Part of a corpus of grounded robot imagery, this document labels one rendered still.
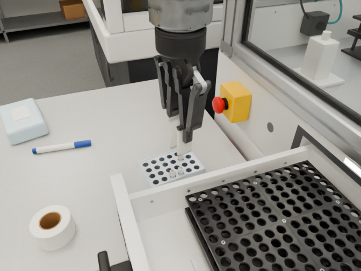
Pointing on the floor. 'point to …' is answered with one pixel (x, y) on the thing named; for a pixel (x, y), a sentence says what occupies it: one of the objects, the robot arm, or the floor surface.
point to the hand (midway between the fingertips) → (180, 135)
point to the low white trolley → (89, 171)
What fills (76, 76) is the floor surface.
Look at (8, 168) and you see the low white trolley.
